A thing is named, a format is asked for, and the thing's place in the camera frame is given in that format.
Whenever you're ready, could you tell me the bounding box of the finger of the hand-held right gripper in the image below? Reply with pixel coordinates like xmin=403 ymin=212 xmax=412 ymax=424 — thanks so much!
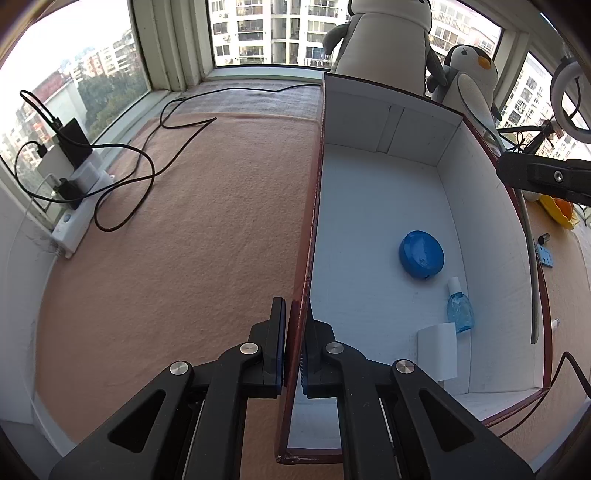
xmin=496 ymin=151 xmax=591 ymax=205

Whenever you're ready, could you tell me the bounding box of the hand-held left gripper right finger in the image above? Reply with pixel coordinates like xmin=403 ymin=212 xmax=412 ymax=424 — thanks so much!
xmin=300 ymin=300 xmax=536 ymax=480

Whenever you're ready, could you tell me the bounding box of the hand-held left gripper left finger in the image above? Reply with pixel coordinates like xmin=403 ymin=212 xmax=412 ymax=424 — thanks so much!
xmin=48 ymin=296 xmax=288 ymax=480

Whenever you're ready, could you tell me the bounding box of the white charger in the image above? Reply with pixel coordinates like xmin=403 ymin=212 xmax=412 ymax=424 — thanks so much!
xmin=417 ymin=322 xmax=459 ymax=384

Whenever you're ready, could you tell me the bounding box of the blue round case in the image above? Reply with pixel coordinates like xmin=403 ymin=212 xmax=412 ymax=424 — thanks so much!
xmin=398 ymin=230 xmax=445 ymax=280

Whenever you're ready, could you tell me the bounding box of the blue eye drop bottle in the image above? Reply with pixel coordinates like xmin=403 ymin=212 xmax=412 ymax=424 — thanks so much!
xmin=446 ymin=277 xmax=475 ymax=334

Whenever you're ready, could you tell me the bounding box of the red-brown cardboard box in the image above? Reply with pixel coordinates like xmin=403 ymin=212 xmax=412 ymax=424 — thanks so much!
xmin=276 ymin=73 xmax=555 ymax=463

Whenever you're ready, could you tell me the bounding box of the yellow fruit bowl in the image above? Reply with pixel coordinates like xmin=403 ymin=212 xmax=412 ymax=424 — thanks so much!
xmin=538 ymin=194 xmax=580 ymax=228

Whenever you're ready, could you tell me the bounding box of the black and red tripod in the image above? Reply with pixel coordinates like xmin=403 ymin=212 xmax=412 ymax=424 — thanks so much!
xmin=508 ymin=117 xmax=561 ymax=155

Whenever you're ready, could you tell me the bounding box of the small penguin plush toy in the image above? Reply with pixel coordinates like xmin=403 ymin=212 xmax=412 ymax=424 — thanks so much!
xmin=426 ymin=44 xmax=506 ymax=153

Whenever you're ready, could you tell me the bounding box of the large penguin plush toy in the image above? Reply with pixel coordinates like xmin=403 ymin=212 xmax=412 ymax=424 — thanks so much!
xmin=322 ymin=0 xmax=448 ymax=97

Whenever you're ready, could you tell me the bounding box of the white power strip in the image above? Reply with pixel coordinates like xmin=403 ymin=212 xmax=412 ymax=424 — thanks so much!
xmin=51 ymin=173 xmax=116 ymax=259

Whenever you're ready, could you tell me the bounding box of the white plug adapter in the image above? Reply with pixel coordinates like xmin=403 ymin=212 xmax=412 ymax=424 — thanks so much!
xmin=69 ymin=154 xmax=105 ymax=192

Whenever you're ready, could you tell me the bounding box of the black plug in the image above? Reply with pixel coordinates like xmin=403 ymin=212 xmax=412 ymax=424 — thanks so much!
xmin=52 ymin=178 xmax=77 ymax=201

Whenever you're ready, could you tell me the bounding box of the white flat adapter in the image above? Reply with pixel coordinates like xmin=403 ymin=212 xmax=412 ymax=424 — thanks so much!
xmin=38 ymin=145 xmax=75 ymax=178

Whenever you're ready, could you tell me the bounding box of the white ring light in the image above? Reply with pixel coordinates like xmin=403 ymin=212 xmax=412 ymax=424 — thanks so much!
xmin=551 ymin=55 xmax=591 ymax=143

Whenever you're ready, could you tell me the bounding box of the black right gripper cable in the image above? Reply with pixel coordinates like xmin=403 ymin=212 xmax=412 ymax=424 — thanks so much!
xmin=496 ymin=352 xmax=591 ymax=437

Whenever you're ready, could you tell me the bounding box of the long black cable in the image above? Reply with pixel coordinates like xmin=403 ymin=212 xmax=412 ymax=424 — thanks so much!
xmin=95 ymin=83 xmax=321 ymax=232

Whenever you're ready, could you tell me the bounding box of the white window frame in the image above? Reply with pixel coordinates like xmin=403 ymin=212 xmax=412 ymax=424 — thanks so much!
xmin=0 ymin=0 xmax=591 ymax=185

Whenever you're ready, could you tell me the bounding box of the black power bank cable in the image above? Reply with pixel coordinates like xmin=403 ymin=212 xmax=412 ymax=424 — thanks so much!
xmin=14 ymin=90 xmax=63 ymax=199

